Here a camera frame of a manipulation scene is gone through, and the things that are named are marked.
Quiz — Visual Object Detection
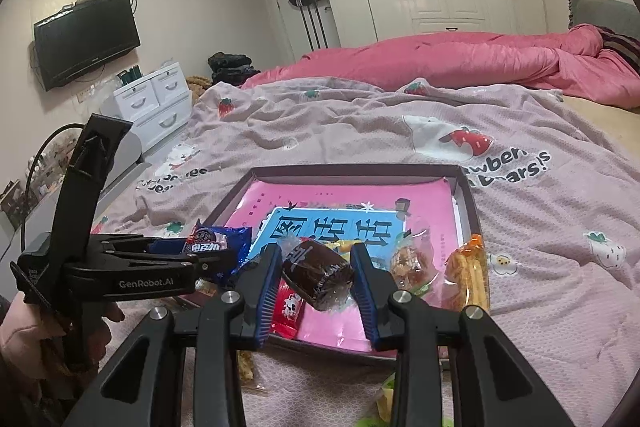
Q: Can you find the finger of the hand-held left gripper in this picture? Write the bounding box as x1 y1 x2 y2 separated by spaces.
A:
100 251 237 284
90 234 201 258

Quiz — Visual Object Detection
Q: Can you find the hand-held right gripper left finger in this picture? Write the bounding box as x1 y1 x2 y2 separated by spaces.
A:
62 243 285 427

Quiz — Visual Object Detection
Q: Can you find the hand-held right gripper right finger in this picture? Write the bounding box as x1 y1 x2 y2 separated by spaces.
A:
350 242 576 427

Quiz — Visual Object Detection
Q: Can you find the blue cookie packet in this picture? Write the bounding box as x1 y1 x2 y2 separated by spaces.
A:
182 219 252 288

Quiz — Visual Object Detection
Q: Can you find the red snack packet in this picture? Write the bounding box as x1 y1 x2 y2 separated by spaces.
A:
270 279 307 338

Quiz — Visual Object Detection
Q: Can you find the brown small cake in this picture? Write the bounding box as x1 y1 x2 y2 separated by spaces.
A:
280 237 357 312

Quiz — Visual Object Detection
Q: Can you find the clear fried snack packet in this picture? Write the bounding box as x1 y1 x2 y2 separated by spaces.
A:
387 229 441 295

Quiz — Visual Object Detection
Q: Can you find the yellow snack packet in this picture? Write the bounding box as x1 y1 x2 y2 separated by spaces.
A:
235 349 271 395

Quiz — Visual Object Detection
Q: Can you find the clear yellow pastry packet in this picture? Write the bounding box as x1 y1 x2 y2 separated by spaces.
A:
372 372 401 423

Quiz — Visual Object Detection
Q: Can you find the orange breadstick packet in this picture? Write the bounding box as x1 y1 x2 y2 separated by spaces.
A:
442 234 491 315

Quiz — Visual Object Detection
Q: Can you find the dark shallow box tray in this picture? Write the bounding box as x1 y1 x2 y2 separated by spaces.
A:
172 164 483 365

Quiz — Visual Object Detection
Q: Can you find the person's left hand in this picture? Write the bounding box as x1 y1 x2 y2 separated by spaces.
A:
97 302 126 363

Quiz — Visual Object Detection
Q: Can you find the pink book with blue label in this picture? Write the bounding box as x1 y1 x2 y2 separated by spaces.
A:
225 177 461 350

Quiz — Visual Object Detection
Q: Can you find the grey padded seat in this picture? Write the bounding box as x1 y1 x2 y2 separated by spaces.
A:
100 122 146 188

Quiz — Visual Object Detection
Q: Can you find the white drawer cabinet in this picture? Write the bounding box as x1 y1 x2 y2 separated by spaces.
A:
112 62 193 152

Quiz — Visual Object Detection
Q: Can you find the brown plush blanket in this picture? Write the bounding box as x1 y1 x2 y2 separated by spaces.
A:
186 74 213 100

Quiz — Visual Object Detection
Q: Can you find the pink strawberry printed blanket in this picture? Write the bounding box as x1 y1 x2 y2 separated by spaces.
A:
95 77 640 427

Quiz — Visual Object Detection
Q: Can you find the dark clothes pile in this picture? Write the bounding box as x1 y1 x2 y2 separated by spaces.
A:
207 52 261 85

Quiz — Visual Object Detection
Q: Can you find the pink quilt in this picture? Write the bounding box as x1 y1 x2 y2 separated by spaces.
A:
240 24 640 108

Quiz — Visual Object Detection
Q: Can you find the beige bed sheet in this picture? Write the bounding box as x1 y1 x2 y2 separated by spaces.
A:
560 94 640 168

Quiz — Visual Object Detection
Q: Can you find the dark striped pillow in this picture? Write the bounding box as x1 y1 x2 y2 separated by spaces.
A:
597 26 640 75

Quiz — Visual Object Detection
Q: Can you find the grey padded headboard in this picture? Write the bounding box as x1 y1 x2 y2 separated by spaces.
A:
567 0 640 32

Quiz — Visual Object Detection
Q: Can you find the black wall television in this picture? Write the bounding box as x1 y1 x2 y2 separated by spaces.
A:
32 0 142 92

